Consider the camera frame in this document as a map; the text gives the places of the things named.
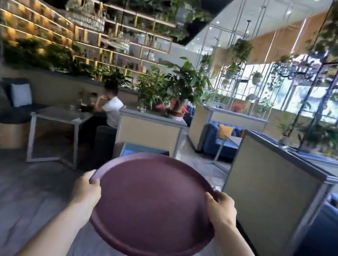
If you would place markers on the person's left hand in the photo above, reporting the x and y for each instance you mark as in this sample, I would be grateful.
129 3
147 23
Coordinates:
86 193

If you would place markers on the grey table with metal legs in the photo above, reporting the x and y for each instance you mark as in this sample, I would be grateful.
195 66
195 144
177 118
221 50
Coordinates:
234 140

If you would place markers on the crystal chandelier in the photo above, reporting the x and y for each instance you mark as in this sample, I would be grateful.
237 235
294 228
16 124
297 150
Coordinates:
84 17

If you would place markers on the lit wooden shelving unit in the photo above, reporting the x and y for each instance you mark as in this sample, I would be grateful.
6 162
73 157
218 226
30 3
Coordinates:
121 45

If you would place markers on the person's right hand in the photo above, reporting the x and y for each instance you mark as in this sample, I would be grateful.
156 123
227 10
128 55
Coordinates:
224 210

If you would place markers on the beige partition with grey frame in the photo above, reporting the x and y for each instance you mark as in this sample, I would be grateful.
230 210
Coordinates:
271 187
198 124
148 136

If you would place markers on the purple round tray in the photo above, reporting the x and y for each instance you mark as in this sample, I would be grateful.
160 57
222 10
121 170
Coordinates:
150 203

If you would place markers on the row of green hedge plants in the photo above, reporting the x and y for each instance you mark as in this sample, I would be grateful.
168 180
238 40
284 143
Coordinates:
33 53

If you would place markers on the green leafy plant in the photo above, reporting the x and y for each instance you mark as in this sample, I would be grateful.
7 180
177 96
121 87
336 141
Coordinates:
153 88

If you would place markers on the grey square table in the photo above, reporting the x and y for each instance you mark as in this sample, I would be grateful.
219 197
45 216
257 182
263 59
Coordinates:
59 113

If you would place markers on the large leafy potted plant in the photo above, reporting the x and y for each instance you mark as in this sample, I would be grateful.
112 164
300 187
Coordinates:
185 84

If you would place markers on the hanging potted plant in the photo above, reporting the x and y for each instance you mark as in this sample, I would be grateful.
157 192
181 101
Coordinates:
242 50

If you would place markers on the row of green ledge plants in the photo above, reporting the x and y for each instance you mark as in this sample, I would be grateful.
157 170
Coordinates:
324 138

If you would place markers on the light blue square pillow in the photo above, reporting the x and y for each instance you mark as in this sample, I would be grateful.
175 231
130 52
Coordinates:
21 95

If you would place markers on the blue box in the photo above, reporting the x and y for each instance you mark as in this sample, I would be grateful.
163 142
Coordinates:
145 149

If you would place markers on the person's left forearm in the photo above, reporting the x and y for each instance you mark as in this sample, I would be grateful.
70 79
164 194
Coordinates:
52 235

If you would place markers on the dark sofa with wooden base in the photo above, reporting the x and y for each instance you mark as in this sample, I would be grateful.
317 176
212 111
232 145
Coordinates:
14 114

